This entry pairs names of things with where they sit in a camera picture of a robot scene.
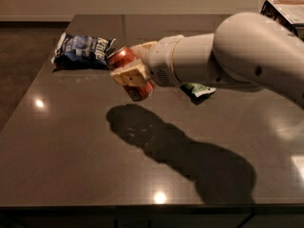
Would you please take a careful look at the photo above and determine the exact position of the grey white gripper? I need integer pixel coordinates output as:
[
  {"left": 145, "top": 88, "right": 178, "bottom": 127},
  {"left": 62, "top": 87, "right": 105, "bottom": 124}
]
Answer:
[{"left": 110, "top": 35, "right": 183, "bottom": 86}]

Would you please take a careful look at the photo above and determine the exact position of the red coke can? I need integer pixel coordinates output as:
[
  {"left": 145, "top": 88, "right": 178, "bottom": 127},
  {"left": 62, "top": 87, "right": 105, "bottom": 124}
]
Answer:
[{"left": 107, "top": 47, "right": 155, "bottom": 102}]

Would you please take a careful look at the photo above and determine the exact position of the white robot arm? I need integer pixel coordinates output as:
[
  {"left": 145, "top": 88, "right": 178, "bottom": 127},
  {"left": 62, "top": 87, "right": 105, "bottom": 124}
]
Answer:
[{"left": 111, "top": 12, "right": 304, "bottom": 106}]

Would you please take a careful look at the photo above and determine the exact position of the green chips bag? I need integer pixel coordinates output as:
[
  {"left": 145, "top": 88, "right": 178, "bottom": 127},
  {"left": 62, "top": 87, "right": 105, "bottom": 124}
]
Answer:
[{"left": 180, "top": 83, "right": 216, "bottom": 98}]

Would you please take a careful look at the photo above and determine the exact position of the blue kettle chips bag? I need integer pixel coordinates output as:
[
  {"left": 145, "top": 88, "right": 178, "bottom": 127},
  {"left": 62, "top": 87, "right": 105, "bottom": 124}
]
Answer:
[{"left": 51, "top": 32, "right": 115, "bottom": 68}]

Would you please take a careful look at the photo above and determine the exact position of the black box with white lid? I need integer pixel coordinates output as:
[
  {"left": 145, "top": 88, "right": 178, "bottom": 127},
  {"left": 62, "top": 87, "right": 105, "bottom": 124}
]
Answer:
[{"left": 260, "top": 0, "right": 304, "bottom": 40}]

